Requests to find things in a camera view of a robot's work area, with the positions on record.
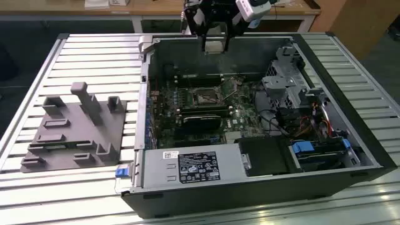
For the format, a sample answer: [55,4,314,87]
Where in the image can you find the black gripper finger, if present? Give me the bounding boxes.
[198,21,214,53]
[222,20,246,53]

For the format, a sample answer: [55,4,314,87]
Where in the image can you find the metal socket cover frame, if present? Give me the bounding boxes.
[219,76,244,101]

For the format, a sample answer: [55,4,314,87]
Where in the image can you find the thin wire locking lever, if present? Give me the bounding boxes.
[222,89,238,101]

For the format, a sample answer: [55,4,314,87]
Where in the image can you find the CPU socket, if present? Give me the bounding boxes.
[190,86,222,106]

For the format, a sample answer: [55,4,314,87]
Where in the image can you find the grey metal disk bay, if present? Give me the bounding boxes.
[260,45,315,111]

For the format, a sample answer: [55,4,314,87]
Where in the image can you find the green motherboard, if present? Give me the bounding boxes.
[147,63,267,150]

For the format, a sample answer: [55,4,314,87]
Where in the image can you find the black graphics card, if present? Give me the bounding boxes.
[183,113,223,132]

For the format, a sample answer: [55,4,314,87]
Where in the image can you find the small silver chipset heatsink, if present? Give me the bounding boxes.
[226,131,244,143]

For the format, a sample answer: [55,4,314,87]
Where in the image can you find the wooden cabinet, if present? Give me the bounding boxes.
[312,0,400,60]

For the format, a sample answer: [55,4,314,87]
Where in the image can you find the hard disk in blue carrier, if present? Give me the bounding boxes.
[290,137,352,171]

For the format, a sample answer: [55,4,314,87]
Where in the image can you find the wooden desk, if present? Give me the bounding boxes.
[0,0,323,33]

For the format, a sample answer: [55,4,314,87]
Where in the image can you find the grey plastic parts rack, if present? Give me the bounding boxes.
[19,82,130,174]

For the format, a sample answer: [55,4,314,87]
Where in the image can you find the grey power supply unit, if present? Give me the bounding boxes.
[142,142,248,188]

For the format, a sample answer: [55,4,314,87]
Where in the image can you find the blue case latch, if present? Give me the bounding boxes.
[115,165,131,179]

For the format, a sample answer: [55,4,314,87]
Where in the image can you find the black open PC case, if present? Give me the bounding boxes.
[120,32,400,220]

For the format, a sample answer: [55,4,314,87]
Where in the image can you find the wrist camera with black bracket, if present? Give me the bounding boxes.
[183,6,204,37]

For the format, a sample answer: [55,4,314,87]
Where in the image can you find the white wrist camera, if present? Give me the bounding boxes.
[235,0,272,23]

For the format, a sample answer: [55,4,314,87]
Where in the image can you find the black cable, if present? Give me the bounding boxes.
[256,109,294,138]

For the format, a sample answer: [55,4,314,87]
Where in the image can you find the orange yellow power wires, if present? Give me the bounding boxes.
[295,116,334,139]

